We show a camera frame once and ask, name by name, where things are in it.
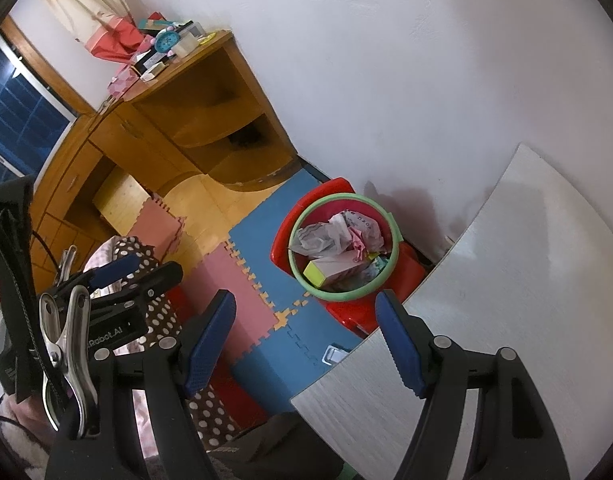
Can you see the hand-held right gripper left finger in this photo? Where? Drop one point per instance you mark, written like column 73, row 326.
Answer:
column 211, row 345

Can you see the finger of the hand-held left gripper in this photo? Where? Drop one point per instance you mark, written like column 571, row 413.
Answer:
column 146, row 280
column 111, row 270

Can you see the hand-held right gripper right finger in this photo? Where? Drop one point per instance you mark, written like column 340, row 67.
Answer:
column 401, row 345

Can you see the red bin green rim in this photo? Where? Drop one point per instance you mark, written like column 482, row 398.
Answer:
column 351, row 315

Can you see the white box green end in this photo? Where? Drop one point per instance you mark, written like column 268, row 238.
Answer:
column 336, row 270

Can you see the pink paper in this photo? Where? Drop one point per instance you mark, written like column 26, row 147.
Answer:
column 357, row 245

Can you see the white plastic bag pink print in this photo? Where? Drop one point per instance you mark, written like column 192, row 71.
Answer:
column 366, row 222

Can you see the white bag black wavy lines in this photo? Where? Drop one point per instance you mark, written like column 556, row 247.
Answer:
column 316, row 240

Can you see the person's left forearm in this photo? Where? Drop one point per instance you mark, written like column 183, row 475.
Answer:
column 21, row 435

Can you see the brown polka dot cloth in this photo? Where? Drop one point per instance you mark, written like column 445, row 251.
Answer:
column 156, row 320

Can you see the metal spring clip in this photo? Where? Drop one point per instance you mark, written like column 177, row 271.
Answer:
column 69, row 345
column 65, row 262

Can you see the light wooden stool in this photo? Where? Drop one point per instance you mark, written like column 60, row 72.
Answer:
column 121, row 200

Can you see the pink patterned bedsheet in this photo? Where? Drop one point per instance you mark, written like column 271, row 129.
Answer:
column 147, row 440

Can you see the window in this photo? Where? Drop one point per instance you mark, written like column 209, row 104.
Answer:
column 16, row 110

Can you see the pink box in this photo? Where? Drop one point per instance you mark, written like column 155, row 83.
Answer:
column 121, row 80

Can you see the small white box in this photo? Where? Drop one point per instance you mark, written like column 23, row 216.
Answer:
column 149, row 76

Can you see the wooden cabinet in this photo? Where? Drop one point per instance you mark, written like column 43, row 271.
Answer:
column 186, row 85

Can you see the black and white box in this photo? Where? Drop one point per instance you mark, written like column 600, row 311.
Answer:
column 151, row 62

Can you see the red gift bag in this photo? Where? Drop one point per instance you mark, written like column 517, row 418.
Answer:
column 116, row 40

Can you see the blue alarm clock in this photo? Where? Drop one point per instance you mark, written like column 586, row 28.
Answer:
column 165, row 41

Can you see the small yellow object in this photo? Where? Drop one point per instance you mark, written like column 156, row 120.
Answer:
column 208, row 37

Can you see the teal patterned box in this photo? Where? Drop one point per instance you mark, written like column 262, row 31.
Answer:
column 154, row 22

